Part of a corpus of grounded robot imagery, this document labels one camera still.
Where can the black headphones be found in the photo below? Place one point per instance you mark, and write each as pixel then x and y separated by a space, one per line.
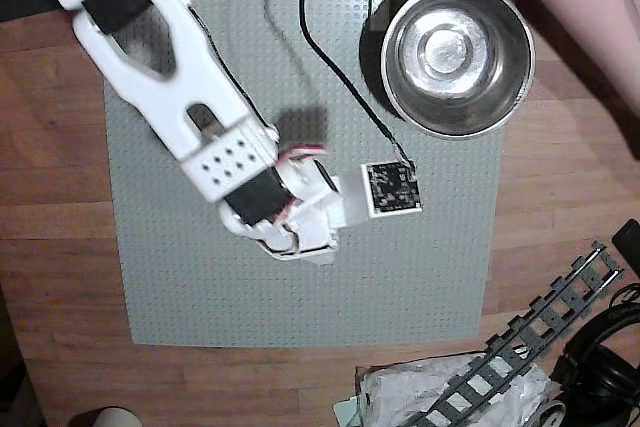
pixel 600 372

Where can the wrist camera board white housing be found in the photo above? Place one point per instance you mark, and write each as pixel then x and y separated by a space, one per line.
pixel 392 187

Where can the white wheel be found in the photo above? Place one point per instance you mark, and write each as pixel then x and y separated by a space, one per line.
pixel 550 414

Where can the black flat rectangular object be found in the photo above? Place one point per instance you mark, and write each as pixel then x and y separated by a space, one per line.
pixel 629 239

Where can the grey lego train track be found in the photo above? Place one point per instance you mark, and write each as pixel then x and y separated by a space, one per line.
pixel 550 319

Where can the stainless steel bowl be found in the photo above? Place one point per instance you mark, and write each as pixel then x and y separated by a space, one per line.
pixel 455 52

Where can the white cylinder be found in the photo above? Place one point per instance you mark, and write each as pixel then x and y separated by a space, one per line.
pixel 107 418

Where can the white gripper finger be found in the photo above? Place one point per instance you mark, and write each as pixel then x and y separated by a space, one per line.
pixel 320 247
pixel 270 243

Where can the large grey lego baseplate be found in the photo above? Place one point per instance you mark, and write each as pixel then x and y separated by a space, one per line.
pixel 250 297

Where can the person's forearm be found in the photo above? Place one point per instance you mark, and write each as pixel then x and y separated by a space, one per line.
pixel 590 27

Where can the pale green sheet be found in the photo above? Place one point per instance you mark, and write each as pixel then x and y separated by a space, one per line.
pixel 345 412

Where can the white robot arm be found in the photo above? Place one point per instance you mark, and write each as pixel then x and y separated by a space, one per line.
pixel 190 77

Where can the white crumpled plastic bag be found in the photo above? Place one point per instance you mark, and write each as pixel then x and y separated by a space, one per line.
pixel 400 387

